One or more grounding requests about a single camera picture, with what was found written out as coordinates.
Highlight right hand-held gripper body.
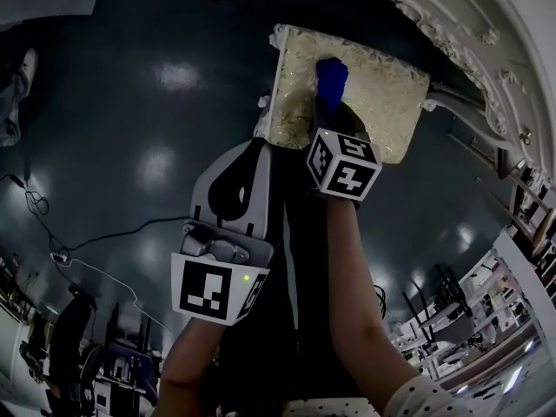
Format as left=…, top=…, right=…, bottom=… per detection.
left=305, top=96, right=383, bottom=202

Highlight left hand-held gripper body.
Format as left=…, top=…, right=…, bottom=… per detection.
left=170, top=138, right=275, bottom=328

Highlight beige floral cushioned seat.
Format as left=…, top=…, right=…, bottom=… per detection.
left=253, top=23, right=433, bottom=166

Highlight blue cloth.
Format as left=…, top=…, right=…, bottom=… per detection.
left=315, top=57, right=350, bottom=115

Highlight person's left forearm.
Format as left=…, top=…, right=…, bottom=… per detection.
left=159, top=314, right=247, bottom=417

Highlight person's right forearm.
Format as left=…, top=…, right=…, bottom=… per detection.
left=324, top=196, right=420, bottom=393

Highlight person's white dotted top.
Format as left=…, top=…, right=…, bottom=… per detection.
left=281, top=374, right=477, bottom=417

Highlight person's black trousers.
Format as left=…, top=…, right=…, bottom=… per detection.
left=215, top=143, right=366, bottom=412

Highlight black metal chair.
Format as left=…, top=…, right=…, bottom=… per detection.
left=400, top=261, right=475, bottom=349

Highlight ornate white carved table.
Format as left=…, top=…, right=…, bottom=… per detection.
left=373, top=0, right=556, bottom=182

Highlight black office chair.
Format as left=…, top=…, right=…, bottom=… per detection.
left=43, top=287, right=103, bottom=412

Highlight white shelf unit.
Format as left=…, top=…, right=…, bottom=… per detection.
left=460, top=228, right=556, bottom=342

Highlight white work desk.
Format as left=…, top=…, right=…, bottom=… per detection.
left=393, top=319, right=548, bottom=393

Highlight white floor cable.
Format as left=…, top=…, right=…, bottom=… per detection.
left=64, top=256, right=175, bottom=336

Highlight black floor cable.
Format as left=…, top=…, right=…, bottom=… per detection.
left=0, top=172, right=195, bottom=254

